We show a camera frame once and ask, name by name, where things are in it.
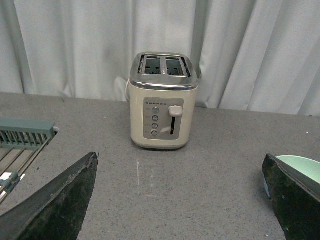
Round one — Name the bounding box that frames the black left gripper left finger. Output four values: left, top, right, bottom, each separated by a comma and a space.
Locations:
0, 152, 98, 240

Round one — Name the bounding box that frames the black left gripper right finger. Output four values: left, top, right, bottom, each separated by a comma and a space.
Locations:
262, 153, 320, 240

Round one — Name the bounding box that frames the green bowl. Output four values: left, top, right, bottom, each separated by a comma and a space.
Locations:
276, 155, 320, 184

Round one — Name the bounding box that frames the light blue bowl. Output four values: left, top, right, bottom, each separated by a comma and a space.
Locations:
263, 179, 271, 198

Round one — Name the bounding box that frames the green dish rack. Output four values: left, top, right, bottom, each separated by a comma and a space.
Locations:
0, 117, 60, 203

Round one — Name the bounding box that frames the white curtain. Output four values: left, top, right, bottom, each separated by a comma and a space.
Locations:
0, 0, 320, 116

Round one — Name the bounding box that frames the cream toaster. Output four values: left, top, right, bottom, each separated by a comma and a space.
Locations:
126, 52, 199, 149

